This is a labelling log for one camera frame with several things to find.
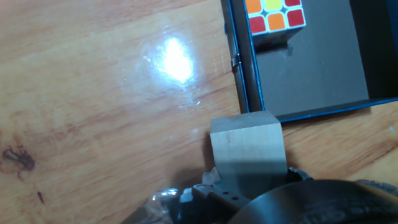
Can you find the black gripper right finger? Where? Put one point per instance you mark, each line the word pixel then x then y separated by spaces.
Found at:
pixel 295 175

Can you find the plain wooden block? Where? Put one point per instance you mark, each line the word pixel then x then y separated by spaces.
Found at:
pixel 248 146

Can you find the colourful puzzle cube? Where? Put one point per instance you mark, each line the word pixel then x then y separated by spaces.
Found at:
pixel 275 21

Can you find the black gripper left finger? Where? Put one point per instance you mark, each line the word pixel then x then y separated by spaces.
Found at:
pixel 217 196

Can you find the black gift box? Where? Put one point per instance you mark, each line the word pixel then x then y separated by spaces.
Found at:
pixel 311 77

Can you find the glossy wooden board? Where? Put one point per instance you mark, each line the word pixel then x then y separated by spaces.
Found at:
pixel 93 109

